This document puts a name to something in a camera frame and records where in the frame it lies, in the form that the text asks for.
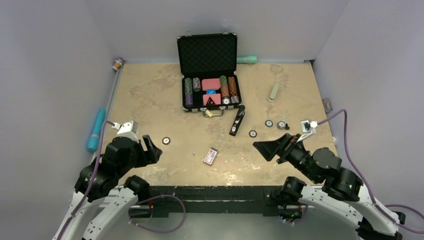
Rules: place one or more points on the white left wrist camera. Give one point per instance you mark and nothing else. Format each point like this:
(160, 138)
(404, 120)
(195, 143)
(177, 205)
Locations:
(127, 127)

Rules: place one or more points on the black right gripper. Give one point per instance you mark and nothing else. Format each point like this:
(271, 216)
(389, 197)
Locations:
(280, 147)

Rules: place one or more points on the pale green stapler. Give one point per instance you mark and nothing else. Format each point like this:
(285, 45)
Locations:
(274, 92)

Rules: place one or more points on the green chip stack right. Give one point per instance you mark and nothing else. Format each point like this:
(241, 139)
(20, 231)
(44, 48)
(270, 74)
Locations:
(223, 80)

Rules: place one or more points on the grey chip stack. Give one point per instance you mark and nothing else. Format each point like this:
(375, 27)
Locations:
(196, 84)

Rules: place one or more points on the pink card deck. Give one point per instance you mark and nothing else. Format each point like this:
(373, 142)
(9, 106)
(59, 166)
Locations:
(212, 99)
(210, 84)

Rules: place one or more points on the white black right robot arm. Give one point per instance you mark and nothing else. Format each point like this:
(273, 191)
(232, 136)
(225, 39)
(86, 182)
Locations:
(343, 193)

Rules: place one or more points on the left poker chip on table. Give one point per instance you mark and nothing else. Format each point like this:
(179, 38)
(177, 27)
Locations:
(166, 141)

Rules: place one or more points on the small orange bottle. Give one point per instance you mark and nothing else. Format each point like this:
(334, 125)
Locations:
(118, 63)

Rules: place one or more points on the teal blue handle tool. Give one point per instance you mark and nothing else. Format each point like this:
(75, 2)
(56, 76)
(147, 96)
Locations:
(93, 141)

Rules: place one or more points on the pink card deck upper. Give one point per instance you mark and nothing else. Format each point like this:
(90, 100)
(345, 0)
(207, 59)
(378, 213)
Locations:
(210, 84)

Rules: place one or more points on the pink card deck lower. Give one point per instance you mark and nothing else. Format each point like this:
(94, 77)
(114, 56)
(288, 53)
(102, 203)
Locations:
(212, 99)

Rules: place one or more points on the brown chip stack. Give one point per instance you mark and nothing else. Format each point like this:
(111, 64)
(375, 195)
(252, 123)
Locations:
(232, 87)

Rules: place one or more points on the black stapler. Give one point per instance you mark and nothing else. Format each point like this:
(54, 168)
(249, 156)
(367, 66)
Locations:
(237, 120)

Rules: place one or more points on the green chip stack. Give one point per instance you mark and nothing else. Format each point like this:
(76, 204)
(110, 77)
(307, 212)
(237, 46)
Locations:
(188, 86)
(223, 80)

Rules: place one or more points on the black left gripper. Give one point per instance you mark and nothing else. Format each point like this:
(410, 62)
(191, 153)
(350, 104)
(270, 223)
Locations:
(150, 156)

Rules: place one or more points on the orange chip stack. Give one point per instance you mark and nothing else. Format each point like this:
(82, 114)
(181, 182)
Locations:
(225, 95)

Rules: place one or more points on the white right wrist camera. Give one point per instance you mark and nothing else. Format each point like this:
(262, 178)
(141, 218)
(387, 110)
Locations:
(308, 129)

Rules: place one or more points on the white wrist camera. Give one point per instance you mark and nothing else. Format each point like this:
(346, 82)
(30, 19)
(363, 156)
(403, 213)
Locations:
(127, 127)
(308, 129)

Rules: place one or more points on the black poker chip case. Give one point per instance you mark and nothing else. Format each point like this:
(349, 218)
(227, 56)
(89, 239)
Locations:
(207, 56)

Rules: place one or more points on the grey object at right wall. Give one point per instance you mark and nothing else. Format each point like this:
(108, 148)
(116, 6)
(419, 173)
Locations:
(327, 104)

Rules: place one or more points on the right poker chip on table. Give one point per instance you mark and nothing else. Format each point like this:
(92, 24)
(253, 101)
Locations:
(252, 133)

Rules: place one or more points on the green chip stack left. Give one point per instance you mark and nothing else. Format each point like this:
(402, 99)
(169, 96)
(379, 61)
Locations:
(188, 86)

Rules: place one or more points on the blue poker chip on table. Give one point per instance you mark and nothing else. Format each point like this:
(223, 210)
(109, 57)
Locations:
(268, 123)

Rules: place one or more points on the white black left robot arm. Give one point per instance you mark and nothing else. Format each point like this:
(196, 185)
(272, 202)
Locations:
(125, 152)

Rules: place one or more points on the blue dealer button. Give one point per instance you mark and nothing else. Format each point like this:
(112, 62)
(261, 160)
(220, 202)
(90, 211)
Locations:
(210, 92)

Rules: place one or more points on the mint green flashlight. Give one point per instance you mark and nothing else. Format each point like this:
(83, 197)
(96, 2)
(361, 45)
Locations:
(250, 60)

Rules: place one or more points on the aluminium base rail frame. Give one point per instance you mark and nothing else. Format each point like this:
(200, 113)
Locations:
(185, 199)

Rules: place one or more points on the purple chip stack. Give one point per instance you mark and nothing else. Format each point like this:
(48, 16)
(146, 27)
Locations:
(189, 100)

